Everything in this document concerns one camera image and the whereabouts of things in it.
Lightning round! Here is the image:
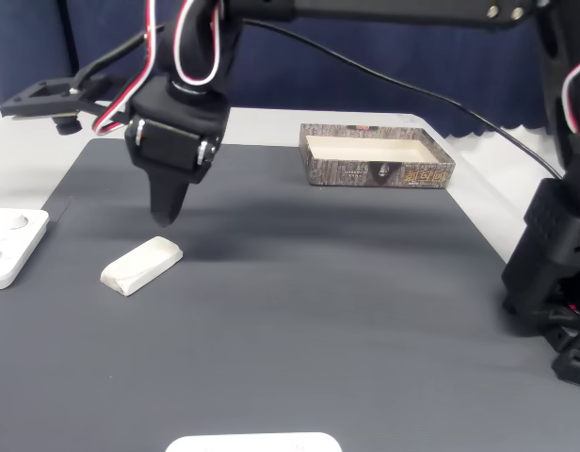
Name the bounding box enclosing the white flat device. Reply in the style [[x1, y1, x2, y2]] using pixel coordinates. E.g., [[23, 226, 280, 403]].
[[165, 431, 343, 452]]

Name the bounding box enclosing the grey table mat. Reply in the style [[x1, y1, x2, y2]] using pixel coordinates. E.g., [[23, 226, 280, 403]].
[[0, 137, 580, 452]]

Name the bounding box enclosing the patterned cardboard box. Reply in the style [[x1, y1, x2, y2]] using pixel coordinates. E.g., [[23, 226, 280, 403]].
[[298, 122, 457, 189]]

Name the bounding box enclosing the red white black servo cable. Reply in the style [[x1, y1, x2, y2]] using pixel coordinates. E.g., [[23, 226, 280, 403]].
[[91, 0, 580, 236]]

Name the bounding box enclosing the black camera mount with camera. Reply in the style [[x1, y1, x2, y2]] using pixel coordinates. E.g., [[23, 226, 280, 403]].
[[0, 74, 116, 137]]

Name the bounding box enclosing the white block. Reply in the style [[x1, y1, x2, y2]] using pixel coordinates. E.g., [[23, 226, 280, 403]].
[[100, 235, 185, 298]]

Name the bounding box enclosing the dark blue curtain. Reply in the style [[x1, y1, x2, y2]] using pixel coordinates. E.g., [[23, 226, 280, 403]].
[[0, 0, 562, 140]]

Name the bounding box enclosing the white tray with round dents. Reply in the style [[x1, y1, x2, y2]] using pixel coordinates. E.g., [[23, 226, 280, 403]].
[[0, 206, 51, 291]]

